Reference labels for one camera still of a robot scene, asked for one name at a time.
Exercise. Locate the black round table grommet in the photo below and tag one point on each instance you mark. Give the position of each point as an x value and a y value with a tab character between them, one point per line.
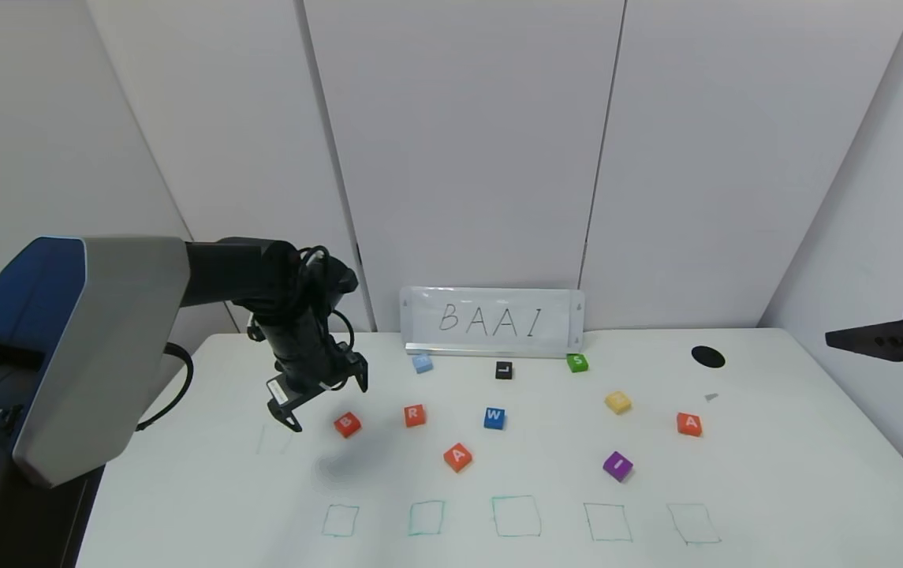
708	357

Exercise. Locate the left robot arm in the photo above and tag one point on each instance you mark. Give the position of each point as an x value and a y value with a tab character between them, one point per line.
104	331

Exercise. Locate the silver sign holder rail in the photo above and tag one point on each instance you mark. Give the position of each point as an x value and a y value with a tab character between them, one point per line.
490	351

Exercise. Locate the white laminated BAAI sign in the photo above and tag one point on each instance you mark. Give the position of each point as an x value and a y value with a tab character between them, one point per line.
490	319

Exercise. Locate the orange A letter block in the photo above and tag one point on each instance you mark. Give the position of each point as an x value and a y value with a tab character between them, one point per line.
458	457
689	424

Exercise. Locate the light blue letter block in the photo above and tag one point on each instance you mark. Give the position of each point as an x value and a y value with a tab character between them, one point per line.
423	364

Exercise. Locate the orange B letter block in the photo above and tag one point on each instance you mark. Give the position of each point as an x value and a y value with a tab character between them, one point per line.
347	424

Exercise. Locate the orange R letter block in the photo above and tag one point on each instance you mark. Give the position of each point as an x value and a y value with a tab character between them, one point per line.
415	416

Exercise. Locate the blue W letter block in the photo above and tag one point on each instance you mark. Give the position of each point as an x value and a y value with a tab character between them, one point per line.
494	418

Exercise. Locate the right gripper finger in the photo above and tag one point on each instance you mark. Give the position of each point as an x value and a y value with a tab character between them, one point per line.
877	341

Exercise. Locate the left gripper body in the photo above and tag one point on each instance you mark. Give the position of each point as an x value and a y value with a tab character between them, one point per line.
281	392

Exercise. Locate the black L letter block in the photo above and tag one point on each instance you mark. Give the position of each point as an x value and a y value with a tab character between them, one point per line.
504	370

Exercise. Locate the purple I letter block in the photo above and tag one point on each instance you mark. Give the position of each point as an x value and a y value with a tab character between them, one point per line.
617	465

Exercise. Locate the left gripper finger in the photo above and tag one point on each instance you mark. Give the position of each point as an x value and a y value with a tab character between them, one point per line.
358	372
285	414

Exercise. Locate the green S letter block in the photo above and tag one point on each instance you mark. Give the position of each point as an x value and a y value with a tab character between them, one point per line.
577	363

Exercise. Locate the yellow letter block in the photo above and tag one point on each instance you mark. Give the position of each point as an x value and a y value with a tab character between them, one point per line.
618	402

